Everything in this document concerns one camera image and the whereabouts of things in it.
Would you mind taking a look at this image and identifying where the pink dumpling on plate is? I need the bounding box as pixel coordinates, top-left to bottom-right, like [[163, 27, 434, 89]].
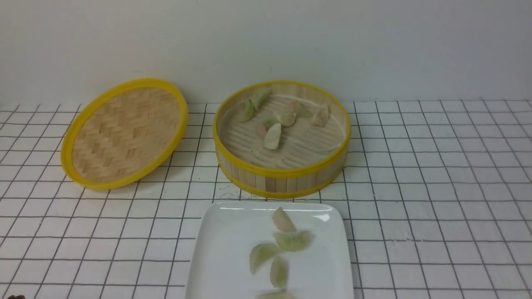
[[272, 207, 297, 233]]

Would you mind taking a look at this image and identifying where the white square plate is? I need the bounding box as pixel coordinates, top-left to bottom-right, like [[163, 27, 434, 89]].
[[185, 201, 354, 299]]

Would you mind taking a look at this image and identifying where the pale green dumpling on plate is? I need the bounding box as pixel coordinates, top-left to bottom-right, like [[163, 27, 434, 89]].
[[249, 243, 283, 275]]

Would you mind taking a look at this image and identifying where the white dumpling centre of steamer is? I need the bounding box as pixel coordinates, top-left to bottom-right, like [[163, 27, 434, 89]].
[[264, 123, 282, 151]]

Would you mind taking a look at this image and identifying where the yellow rimmed bamboo steamer basket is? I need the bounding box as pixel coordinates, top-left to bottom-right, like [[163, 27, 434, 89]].
[[212, 80, 352, 199]]

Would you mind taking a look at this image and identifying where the small green dumpling in steamer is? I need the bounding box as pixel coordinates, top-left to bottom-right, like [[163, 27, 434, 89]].
[[264, 116, 279, 130]]

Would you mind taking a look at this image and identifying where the pale dumpling in steamer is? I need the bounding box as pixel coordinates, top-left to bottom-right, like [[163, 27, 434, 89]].
[[276, 113, 297, 127]]

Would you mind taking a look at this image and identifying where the pink green dumpling in steamer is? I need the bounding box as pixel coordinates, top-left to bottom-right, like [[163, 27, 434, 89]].
[[288, 100, 313, 118]]

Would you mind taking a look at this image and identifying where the beige dumpling right in steamer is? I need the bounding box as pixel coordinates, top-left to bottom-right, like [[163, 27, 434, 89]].
[[311, 104, 330, 127]]

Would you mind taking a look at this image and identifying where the yellow rimmed bamboo steamer lid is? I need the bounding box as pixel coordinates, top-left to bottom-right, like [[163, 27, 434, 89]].
[[61, 78, 189, 190]]

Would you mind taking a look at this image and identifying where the checkered white tablecloth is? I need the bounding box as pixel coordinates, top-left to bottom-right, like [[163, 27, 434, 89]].
[[0, 100, 531, 299]]

